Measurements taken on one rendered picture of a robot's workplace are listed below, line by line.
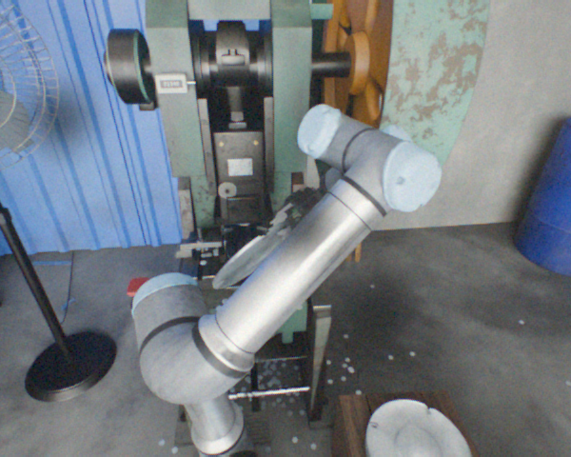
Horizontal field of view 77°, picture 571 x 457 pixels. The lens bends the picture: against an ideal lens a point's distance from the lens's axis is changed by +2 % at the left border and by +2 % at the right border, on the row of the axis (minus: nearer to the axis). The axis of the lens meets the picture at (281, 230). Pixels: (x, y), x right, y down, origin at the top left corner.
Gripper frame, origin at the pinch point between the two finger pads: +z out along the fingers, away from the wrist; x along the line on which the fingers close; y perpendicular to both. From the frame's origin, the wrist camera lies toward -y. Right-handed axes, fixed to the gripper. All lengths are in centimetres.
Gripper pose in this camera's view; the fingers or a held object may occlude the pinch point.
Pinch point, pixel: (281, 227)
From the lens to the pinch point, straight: 82.4
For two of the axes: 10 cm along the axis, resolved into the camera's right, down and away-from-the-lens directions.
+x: 6.0, 8.0, 0.5
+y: -5.3, 4.5, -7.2
